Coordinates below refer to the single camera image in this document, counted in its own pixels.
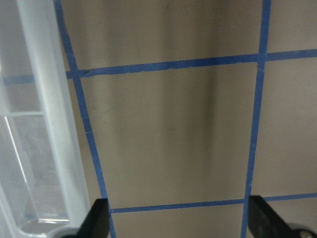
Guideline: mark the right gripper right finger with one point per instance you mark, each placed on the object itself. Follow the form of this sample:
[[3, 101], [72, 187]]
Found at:
[[264, 222]]

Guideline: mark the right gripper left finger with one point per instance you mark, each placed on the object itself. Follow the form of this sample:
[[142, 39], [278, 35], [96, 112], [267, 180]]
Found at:
[[96, 223]]

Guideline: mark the clear plastic storage box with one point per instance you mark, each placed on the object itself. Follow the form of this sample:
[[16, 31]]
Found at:
[[43, 191]]

